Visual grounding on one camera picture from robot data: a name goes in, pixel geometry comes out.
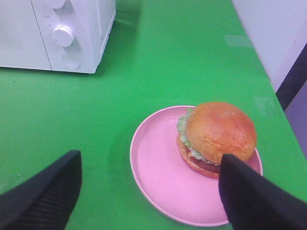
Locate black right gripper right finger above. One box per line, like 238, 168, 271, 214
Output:
218, 154, 307, 230

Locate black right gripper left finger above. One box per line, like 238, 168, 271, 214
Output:
0, 150, 82, 230

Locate pink round plate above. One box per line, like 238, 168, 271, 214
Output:
130, 105, 264, 227

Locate burger with lettuce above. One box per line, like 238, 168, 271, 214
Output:
176, 102, 257, 179

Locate round microwave door button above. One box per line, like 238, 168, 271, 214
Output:
62, 54, 81, 69

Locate white microwave door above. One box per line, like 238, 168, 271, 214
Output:
0, 0, 51, 70

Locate white microwave knob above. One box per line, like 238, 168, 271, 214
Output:
52, 24, 75, 47
46, 0, 66, 9

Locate white microwave oven body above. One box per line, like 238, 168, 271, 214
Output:
32, 0, 116, 74

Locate dark post at table edge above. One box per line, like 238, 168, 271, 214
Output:
276, 45, 307, 111

